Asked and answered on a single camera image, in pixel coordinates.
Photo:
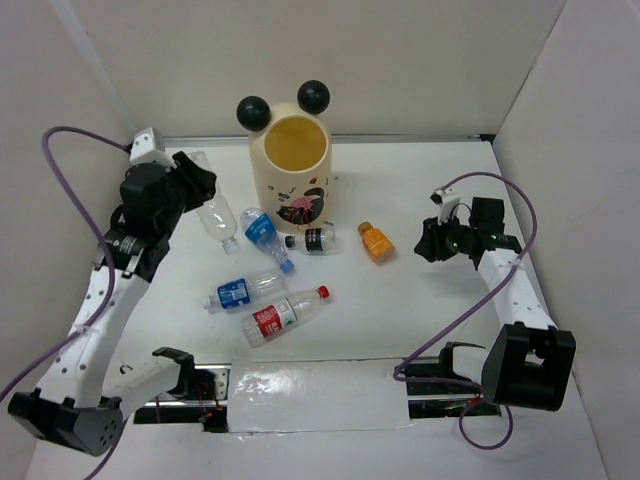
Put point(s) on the light-blue label bottle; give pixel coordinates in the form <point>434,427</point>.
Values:
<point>260,230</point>

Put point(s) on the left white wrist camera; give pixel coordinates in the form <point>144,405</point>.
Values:
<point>148,147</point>

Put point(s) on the dark-blue label bottle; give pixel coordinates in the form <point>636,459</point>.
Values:
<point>243,291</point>

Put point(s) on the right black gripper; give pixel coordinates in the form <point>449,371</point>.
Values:
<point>430,244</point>

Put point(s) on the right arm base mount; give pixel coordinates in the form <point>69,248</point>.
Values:
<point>435,391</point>

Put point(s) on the cream panda-ear bin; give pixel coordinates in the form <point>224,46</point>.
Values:
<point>290,149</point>

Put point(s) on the clear bottle white cap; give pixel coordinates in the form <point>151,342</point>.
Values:
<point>219,221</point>

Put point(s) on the red label red-cap bottle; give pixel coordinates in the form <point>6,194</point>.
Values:
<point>279,317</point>

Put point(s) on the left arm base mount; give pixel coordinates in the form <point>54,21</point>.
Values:
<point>204,405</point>

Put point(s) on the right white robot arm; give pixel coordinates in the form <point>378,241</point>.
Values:
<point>530,361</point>

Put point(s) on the orange juice bottle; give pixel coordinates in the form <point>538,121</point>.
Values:
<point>377,245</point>

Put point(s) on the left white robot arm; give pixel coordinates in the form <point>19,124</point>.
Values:
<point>78,404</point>

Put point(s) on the black label small bottle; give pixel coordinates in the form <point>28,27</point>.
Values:
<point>313,241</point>

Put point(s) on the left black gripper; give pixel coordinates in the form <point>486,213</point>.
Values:
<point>201,181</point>

